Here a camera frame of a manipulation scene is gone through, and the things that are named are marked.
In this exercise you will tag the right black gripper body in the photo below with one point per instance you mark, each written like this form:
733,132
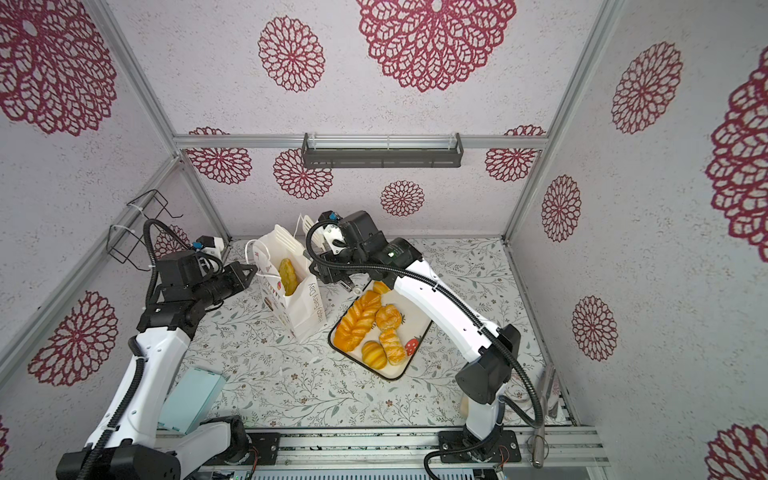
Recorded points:
340,267

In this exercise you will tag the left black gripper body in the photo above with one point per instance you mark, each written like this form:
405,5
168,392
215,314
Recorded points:
219,287

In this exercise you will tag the metal tongs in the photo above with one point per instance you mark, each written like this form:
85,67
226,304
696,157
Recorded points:
303,231

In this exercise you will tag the striped bread roll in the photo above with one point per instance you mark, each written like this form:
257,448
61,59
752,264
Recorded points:
288,276

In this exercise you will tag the white paper bag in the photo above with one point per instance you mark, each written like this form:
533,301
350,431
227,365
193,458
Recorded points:
302,313

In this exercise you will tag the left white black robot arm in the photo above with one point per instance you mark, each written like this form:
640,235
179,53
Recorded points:
184,287

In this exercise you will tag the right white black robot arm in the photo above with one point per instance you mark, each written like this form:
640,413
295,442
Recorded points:
492,379

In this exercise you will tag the small round bread top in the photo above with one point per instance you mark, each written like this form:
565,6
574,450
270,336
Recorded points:
380,287

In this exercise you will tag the long braided orange bread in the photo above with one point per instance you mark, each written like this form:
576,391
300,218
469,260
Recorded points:
357,321

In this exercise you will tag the yellow bun bottom left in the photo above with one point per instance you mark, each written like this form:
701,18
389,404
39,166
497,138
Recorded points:
374,355

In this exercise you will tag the white tray black rim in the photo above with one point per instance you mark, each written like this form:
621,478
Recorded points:
412,331

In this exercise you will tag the light green box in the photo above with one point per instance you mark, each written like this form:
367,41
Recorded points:
190,401

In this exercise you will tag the beige sponge block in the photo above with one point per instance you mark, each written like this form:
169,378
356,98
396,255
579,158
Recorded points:
464,407

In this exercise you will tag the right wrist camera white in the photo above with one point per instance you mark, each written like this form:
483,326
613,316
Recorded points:
330,237

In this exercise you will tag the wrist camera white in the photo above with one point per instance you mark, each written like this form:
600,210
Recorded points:
330,237
211,245

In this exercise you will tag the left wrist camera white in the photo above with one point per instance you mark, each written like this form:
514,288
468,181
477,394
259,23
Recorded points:
211,245

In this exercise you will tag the black wire wall rack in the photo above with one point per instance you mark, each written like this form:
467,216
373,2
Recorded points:
125,238

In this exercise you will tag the black wall shelf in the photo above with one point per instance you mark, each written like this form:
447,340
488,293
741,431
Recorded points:
389,153

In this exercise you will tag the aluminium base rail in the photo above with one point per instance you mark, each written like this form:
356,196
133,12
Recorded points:
405,447

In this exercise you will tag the metal handled tool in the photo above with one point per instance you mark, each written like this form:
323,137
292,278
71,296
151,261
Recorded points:
540,426

